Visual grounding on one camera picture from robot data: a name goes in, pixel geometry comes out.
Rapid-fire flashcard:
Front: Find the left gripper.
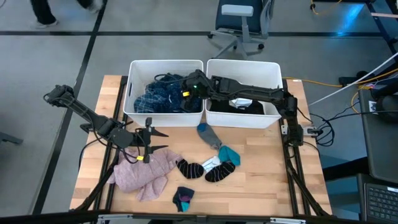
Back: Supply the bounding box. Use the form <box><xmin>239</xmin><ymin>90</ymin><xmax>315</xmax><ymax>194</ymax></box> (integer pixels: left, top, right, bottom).
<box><xmin>133</xmin><ymin>117</ymin><xmax>169</xmax><ymax>164</ymax></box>

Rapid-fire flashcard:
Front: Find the black garment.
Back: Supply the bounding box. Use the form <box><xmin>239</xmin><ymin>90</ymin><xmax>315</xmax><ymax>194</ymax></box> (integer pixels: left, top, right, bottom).
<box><xmin>210</xmin><ymin>98</ymin><xmax>265</xmax><ymax>115</ymax></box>

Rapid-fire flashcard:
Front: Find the navy dotted garment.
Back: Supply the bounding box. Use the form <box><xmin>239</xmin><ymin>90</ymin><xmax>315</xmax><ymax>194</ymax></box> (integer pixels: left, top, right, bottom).
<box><xmin>146</xmin><ymin>73</ymin><xmax>203</xmax><ymax>113</ymax></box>

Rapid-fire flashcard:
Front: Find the pink knitted sweater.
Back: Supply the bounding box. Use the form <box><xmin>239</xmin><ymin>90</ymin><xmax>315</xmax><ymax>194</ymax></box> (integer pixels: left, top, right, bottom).
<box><xmin>107</xmin><ymin>148</ymin><xmax>184</xmax><ymax>202</ymax></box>

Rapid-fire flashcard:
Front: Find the black striped sock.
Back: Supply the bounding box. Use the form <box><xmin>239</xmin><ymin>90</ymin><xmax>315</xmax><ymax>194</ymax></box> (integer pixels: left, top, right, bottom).
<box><xmin>176</xmin><ymin>158</ymin><xmax>205</xmax><ymax>180</ymax></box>
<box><xmin>204</xmin><ymin>161</ymin><xmax>236</xmax><ymax>183</ymax></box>

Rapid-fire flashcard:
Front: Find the white cloth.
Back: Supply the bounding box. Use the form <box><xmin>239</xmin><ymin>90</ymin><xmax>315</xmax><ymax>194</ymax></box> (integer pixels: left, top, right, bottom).
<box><xmin>228</xmin><ymin>98</ymin><xmax>253</xmax><ymax>110</ymax></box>

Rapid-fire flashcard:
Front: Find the grey sock with blue toe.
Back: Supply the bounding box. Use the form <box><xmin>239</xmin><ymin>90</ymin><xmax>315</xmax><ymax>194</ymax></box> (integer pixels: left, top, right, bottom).
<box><xmin>197</xmin><ymin>123</ymin><xmax>223</xmax><ymax>150</ymax></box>

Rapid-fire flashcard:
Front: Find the black purple teal sock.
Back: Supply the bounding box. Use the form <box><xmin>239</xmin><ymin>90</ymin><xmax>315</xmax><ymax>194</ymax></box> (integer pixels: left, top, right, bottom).
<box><xmin>172</xmin><ymin>186</ymin><xmax>196</xmax><ymax>213</ymax></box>

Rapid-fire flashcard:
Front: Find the white perforated plastic bin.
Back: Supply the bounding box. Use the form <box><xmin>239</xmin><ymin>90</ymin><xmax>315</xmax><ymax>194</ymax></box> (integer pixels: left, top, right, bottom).
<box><xmin>205</xmin><ymin>58</ymin><xmax>287</xmax><ymax>129</ymax></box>
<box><xmin>123</xmin><ymin>59</ymin><xmax>205</xmax><ymax>128</ymax></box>

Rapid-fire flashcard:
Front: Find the grey office chair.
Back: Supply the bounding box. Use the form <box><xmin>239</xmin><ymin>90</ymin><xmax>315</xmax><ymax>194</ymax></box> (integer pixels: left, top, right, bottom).
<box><xmin>207</xmin><ymin>0</ymin><xmax>276</xmax><ymax>60</ymax></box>

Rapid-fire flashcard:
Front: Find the grey furniture foot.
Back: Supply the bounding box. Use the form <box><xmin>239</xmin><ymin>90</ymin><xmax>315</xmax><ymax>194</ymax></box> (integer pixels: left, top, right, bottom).
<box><xmin>0</xmin><ymin>132</ymin><xmax>24</xmax><ymax>146</ymax></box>

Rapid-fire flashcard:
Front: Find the person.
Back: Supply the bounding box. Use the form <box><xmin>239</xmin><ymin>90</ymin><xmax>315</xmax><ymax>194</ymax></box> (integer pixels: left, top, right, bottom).
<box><xmin>29</xmin><ymin>0</ymin><xmax>105</xmax><ymax>30</ymax></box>

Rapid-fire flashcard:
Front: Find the black laptop keyboard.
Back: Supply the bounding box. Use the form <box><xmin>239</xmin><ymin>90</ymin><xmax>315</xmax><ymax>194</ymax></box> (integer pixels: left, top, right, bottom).
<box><xmin>356</xmin><ymin>172</ymin><xmax>398</xmax><ymax>223</ymax></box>

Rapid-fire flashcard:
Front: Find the black metal table frame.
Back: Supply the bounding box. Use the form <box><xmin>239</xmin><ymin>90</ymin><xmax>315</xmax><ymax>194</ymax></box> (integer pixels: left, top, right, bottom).
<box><xmin>0</xmin><ymin>74</ymin><xmax>398</xmax><ymax>224</ymax></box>

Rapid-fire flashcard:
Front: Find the yellow cable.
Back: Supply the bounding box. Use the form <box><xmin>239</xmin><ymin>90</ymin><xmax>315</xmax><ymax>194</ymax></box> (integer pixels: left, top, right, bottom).
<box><xmin>309</xmin><ymin>0</ymin><xmax>343</xmax><ymax>16</ymax></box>
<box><xmin>282</xmin><ymin>67</ymin><xmax>398</xmax><ymax>88</ymax></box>

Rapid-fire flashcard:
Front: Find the white cable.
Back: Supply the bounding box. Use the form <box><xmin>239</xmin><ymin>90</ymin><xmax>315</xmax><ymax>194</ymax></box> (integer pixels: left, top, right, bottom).
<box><xmin>307</xmin><ymin>51</ymin><xmax>398</xmax><ymax>107</ymax></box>

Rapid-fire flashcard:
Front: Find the black table leg frame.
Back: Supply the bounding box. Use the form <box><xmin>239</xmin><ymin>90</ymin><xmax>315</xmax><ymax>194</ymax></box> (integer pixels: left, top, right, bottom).
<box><xmin>365</xmin><ymin>0</ymin><xmax>398</xmax><ymax>54</ymax></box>

